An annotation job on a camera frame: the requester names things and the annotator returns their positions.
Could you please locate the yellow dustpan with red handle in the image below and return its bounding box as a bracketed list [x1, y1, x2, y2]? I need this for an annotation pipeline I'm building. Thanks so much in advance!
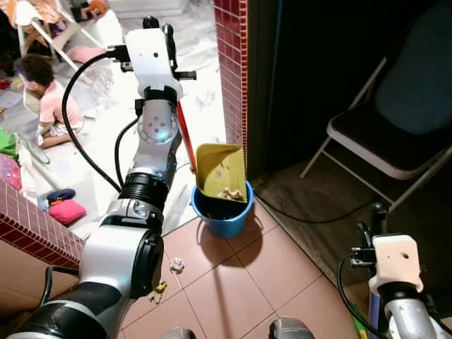
[174, 99, 248, 204]

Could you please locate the grey right robot foot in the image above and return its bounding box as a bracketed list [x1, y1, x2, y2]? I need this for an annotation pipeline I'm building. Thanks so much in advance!
[268, 316, 315, 339]

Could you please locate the grey robot foot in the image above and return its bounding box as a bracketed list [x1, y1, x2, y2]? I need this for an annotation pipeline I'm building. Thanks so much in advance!
[161, 327, 197, 339]
[268, 316, 315, 339]

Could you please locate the white folding rack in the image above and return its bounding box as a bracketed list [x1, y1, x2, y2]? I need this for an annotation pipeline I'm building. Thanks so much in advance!
[13, 0, 108, 71]

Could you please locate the child in pink shirt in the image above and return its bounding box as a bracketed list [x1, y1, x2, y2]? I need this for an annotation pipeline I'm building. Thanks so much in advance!
[14, 55, 85, 149]

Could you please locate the blue plastic bucket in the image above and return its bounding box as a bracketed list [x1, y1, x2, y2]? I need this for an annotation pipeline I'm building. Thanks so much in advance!
[191, 180, 255, 239]

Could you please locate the dark blue cloth item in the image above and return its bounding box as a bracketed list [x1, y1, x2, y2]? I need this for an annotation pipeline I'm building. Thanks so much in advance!
[45, 188, 76, 203]

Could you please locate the pink cushion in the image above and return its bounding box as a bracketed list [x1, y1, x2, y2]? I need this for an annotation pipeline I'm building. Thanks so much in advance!
[48, 199, 88, 226]

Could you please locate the green plastic bag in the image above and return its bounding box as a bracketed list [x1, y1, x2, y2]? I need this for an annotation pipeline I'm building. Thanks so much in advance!
[0, 129, 18, 157]

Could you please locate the pink plastic bag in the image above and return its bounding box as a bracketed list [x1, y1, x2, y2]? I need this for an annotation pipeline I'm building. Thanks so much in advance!
[0, 155, 22, 190]

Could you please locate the grey left robot foot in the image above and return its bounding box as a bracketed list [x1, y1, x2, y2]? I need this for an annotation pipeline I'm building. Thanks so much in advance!
[161, 327, 197, 339]

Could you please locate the yellowish crumpled paper scrap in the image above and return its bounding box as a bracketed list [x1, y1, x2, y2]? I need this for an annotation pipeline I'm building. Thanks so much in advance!
[150, 280, 169, 304]

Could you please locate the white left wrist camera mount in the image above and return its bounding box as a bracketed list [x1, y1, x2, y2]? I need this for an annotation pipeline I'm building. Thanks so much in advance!
[124, 28, 183, 100]

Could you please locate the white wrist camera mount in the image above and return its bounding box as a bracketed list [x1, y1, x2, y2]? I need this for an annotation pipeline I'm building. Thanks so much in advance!
[124, 28, 183, 100]
[369, 234, 424, 294]

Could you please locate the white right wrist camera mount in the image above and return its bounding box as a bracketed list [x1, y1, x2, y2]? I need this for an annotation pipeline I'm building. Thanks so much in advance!
[369, 234, 424, 294]

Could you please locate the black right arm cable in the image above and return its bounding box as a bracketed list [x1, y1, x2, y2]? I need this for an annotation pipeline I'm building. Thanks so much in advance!
[336, 251, 376, 339]

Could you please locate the black floor cable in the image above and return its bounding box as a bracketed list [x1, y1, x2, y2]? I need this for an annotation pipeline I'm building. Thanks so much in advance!
[254, 194, 376, 226]

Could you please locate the dark folding chair white frame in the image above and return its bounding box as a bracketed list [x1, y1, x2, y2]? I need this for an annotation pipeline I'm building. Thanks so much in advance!
[300, 7, 452, 213]

